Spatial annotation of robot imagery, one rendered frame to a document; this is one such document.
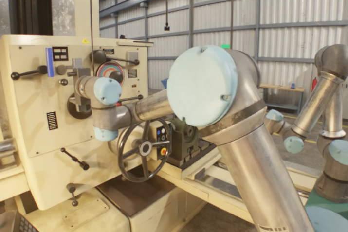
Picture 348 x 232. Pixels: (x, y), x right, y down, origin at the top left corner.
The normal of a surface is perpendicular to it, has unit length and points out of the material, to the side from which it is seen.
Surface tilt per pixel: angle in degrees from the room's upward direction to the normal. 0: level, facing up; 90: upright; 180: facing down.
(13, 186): 90
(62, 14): 90
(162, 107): 109
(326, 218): 8
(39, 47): 90
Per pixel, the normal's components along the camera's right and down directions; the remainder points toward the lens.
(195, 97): -0.68, 0.05
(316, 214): 0.08, -0.99
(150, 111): -0.49, 0.49
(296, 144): -0.42, 0.20
